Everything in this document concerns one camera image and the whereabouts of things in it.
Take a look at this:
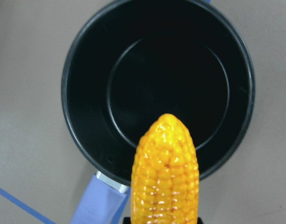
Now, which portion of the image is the yellow corn cob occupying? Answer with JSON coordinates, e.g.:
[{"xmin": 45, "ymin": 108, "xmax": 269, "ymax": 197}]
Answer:
[{"xmin": 130, "ymin": 113, "xmax": 200, "ymax": 224}]

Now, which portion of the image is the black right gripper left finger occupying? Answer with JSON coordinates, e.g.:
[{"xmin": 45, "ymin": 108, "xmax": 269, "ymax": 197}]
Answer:
[{"xmin": 123, "ymin": 217, "xmax": 131, "ymax": 224}]

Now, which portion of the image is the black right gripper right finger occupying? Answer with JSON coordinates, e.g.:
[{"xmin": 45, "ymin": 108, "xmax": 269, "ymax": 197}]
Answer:
[{"xmin": 197, "ymin": 217, "xmax": 203, "ymax": 224}]

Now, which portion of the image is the dark blue saucepan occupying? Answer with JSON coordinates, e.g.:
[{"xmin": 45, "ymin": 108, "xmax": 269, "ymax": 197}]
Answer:
[{"xmin": 61, "ymin": 0, "xmax": 255, "ymax": 224}]

